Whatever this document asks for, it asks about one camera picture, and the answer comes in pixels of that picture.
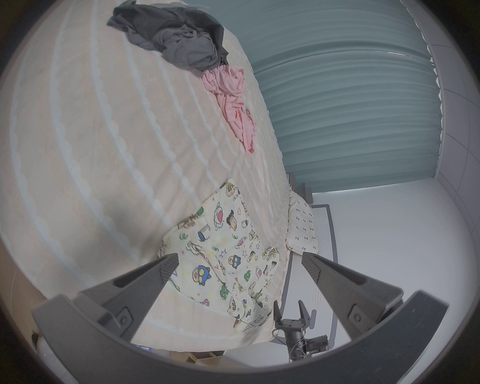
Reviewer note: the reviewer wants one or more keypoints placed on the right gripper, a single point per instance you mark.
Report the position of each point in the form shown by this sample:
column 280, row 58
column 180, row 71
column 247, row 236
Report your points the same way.
column 294, row 328

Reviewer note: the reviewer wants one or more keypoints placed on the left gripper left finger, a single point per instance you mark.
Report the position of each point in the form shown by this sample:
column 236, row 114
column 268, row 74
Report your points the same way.
column 131, row 300

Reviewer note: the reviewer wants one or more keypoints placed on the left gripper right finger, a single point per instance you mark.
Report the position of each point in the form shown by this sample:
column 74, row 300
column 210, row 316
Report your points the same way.
column 348, row 300

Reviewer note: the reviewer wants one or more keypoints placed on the white printed pyjama top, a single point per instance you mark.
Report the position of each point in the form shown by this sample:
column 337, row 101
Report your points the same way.
column 225, row 243

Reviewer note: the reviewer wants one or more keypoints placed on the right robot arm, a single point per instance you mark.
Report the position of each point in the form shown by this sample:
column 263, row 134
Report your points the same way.
column 298, row 352

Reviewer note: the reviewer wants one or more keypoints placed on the bed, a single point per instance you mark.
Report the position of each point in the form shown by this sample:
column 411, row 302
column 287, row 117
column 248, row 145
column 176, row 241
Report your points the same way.
column 93, row 150

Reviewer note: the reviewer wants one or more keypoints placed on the pile of clothes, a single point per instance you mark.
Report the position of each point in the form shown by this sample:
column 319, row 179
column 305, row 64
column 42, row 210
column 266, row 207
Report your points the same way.
column 180, row 41

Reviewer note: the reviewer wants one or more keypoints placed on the white printed pillow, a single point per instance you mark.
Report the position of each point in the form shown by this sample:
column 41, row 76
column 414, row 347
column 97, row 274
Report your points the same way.
column 302, row 225

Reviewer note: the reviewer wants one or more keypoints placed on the grey bedside table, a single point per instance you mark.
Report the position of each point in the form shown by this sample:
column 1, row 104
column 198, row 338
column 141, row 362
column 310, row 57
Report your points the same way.
column 302, row 189

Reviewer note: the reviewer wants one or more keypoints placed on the blue-green curtain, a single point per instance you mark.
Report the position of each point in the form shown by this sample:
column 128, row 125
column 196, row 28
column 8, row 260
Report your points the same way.
column 337, row 93

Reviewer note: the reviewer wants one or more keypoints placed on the pink garment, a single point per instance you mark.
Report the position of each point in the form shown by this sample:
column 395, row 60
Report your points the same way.
column 232, row 97

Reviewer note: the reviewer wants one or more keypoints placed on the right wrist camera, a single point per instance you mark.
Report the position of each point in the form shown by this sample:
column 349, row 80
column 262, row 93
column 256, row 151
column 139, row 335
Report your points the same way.
column 318, row 343

